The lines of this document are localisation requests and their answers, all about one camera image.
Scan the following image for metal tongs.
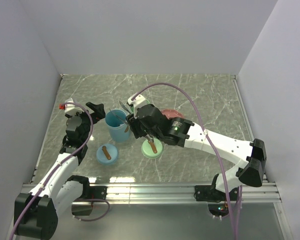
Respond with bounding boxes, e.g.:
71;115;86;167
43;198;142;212
109;100;156;144

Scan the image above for aluminium right side rail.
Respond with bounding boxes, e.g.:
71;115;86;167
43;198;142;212
231;75;267;188

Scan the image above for aluminium rail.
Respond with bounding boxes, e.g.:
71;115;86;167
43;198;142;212
231;75;267;188
28;74;65;184
90;182;282;205

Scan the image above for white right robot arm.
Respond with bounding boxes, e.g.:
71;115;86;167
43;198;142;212
126;103;267;203

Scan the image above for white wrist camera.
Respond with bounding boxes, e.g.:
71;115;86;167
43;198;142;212
126;93;151;112
59;98;83;116

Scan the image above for aluminium left side rail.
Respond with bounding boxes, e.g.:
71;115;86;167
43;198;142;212
28;74;65;184

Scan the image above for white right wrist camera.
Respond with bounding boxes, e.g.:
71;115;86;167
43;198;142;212
126;93;151;112

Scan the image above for pink scalloped plate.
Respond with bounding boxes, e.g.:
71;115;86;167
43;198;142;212
161;108;185;119

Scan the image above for blue lid with brown handle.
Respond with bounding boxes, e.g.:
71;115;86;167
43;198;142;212
96;143;119;166

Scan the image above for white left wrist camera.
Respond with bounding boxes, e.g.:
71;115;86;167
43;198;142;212
59;98;83;116

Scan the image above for aluminium front rail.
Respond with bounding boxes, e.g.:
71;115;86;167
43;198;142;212
90;182;282;205

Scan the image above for green lid with brown handle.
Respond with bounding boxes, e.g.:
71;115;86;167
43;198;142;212
141;138;164;159

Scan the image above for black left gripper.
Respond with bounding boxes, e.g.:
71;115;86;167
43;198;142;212
65;102;105;143

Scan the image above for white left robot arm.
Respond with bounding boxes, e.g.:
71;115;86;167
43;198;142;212
9;99;106;240

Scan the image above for green plastic container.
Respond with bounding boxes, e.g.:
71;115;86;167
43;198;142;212
127;97;151;113

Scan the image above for blue plastic container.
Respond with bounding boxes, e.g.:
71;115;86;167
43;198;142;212
105;109;130;143

